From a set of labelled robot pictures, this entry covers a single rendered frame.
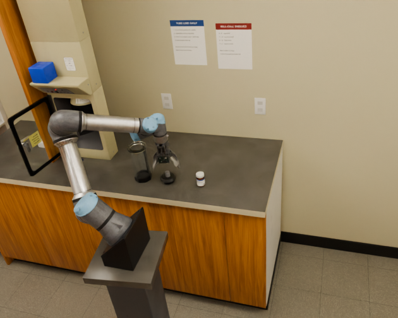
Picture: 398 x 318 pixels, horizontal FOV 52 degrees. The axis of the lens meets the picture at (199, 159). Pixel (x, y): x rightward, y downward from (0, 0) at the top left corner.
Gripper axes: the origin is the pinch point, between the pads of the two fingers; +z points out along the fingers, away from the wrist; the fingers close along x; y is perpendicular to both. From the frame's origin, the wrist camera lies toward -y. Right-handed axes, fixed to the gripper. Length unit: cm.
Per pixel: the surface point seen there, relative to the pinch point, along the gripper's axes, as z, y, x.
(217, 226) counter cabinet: 26.8, 20.6, 26.8
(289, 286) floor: 103, 4, 72
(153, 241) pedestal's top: 9.0, 47.8, -2.9
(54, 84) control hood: -48, -18, -58
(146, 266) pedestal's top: 9, 63, -4
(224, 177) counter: 9.0, -0.5, 32.4
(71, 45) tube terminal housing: -66, -26, -46
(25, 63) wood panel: -57, -31, -77
